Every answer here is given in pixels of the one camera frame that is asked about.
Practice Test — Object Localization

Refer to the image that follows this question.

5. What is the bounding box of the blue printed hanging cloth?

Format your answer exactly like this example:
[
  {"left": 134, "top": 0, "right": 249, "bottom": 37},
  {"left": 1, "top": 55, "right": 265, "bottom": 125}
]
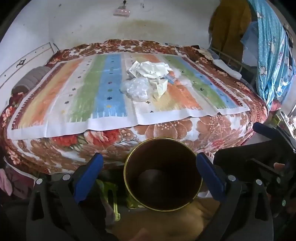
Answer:
[{"left": 248, "top": 0, "right": 296, "bottom": 110}]

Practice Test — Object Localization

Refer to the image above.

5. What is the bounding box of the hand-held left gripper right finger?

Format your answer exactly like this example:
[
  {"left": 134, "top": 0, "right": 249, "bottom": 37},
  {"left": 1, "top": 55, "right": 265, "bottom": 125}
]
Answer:
[{"left": 196, "top": 152, "right": 274, "bottom": 241}]

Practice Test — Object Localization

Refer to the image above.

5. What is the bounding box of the printed white packet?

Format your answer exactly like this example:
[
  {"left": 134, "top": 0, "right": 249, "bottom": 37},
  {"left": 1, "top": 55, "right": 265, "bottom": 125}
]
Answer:
[{"left": 126, "top": 61, "right": 141, "bottom": 78}]

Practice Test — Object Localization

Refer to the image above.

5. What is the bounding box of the white cloth on rack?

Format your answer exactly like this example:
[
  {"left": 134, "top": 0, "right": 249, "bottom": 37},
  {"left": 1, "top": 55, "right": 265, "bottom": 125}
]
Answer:
[{"left": 212, "top": 59, "right": 242, "bottom": 78}]

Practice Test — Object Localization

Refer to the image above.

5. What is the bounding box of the light blue garment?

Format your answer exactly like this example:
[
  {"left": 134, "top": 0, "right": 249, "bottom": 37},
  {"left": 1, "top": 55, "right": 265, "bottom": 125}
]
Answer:
[{"left": 240, "top": 22, "right": 261, "bottom": 68}]

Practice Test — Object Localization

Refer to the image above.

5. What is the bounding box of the pink cloth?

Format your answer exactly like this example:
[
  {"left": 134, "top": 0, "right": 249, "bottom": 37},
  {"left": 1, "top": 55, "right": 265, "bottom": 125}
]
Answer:
[{"left": 0, "top": 169, "right": 15, "bottom": 195}]

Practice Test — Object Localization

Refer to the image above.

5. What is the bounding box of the clear plastic bag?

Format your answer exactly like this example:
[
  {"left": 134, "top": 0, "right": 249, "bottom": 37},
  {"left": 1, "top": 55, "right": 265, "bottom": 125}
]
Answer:
[{"left": 120, "top": 77, "right": 153, "bottom": 101}]

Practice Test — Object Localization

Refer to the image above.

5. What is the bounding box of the striped colourful mat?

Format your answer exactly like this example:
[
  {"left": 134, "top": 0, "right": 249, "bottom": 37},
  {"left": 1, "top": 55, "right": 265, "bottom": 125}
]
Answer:
[{"left": 7, "top": 52, "right": 251, "bottom": 141}]

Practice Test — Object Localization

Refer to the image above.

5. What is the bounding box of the green plastic stool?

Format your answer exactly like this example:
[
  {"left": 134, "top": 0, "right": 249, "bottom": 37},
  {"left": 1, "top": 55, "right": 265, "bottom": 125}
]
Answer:
[{"left": 97, "top": 179, "right": 144, "bottom": 221}]

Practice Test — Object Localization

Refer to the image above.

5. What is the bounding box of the white wall device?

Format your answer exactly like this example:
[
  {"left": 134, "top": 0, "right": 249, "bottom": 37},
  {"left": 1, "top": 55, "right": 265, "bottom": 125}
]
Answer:
[{"left": 113, "top": 7, "right": 130, "bottom": 17}]

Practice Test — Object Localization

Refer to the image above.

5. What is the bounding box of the metal rack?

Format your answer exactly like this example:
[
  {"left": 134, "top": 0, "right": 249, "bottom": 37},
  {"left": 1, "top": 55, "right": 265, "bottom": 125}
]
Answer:
[{"left": 208, "top": 47, "right": 258, "bottom": 80}]

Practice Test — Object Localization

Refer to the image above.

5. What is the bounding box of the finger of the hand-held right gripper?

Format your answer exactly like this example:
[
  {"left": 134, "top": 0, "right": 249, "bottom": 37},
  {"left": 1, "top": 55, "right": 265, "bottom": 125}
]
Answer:
[
  {"left": 213, "top": 143, "right": 287, "bottom": 180},
  {"left": 253, "top": 122, "right": 296, "bottom": 153}
]

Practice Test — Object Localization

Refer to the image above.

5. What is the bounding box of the round brown metal bin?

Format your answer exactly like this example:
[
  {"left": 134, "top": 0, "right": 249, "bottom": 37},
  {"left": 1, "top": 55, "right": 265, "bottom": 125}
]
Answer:
[{"left": 124, "top": 137, "right": 203, "bottom": 212}]

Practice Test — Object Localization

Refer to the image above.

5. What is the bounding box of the thin clear plastic wrapper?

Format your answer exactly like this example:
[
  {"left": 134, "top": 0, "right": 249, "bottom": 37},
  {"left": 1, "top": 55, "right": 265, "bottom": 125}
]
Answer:
[{"left": 173, "top": 69, "right": 195, "bottom": 88}]

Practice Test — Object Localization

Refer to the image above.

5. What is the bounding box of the grey ribbed pillow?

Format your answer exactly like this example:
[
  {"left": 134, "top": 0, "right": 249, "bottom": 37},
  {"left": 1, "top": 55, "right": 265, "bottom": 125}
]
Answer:
[{"left": 11, "top": 66, "right": 51, "bottom": 95}]

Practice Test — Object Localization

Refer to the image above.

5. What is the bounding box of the brown floral blanket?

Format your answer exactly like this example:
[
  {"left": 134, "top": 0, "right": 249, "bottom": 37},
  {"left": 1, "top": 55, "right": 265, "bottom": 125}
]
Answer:
[{"left": 0, "top": 39, "right": 270, "bottom": 175}]

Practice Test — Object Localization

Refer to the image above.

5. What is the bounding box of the yellow-brown hanging garment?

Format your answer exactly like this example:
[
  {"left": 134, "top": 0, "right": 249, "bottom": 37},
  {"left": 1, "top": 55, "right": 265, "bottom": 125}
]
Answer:
[{"left": 208, "top": 0, "right": 252, "bottom": 62}]

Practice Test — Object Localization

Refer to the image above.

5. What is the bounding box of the white paper piece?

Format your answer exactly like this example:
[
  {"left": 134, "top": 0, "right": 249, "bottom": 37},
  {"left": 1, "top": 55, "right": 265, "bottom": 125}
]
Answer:
[{"left": 149, "top": 79, "right": 169, "bottom": 98}]

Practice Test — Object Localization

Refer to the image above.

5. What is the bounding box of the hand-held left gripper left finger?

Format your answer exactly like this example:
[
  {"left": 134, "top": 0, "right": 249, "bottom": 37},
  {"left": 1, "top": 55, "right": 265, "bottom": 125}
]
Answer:
[{"left": 26, "top": 152, "right": 104, "bottom": 241}]

